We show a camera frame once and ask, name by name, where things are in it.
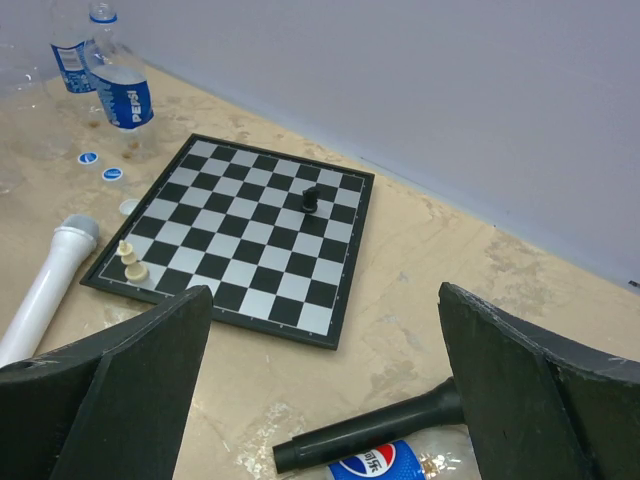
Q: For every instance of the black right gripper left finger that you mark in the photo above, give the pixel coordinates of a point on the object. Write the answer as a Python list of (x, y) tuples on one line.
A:
[(112, 405)]

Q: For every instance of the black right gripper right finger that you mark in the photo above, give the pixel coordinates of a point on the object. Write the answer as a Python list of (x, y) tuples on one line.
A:
[(538, 405)]

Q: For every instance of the Pepsi labelled bottle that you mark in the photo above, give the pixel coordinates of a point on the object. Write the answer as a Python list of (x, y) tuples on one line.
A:
[(435, 453)]

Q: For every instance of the white upturned bottle cap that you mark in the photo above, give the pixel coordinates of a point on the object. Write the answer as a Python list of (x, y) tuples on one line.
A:
[(128, 206)]

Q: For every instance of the blue Pepsi bottle cap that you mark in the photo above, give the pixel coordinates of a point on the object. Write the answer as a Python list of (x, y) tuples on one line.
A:
[(88, 159)]

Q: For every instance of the standing Pepsi bottle right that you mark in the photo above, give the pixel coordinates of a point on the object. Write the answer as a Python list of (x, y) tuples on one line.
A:
[(119, 77)]

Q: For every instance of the standing pepsi bottle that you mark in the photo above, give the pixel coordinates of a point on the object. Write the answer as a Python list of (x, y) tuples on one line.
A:
[(119, 77), (70, 29)]

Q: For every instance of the standing Pepsi bottle left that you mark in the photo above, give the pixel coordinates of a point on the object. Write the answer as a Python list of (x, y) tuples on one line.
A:
[(70, 29)]

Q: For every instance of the black toy microphone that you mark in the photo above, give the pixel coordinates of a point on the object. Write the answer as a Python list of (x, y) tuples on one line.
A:
[(440, 406)]

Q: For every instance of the cream chess piece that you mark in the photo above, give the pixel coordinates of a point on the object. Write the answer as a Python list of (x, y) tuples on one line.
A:
[(135, 270)]

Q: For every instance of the white toy microphone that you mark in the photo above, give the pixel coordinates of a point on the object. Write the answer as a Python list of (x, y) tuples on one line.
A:
[(71, 244)]

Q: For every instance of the black and silver chessboard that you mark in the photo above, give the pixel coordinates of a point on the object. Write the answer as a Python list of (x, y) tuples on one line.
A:
[(228, 216)]

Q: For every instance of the black chess piece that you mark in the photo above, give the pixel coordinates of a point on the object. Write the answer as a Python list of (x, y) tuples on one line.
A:
[(310, 198)]

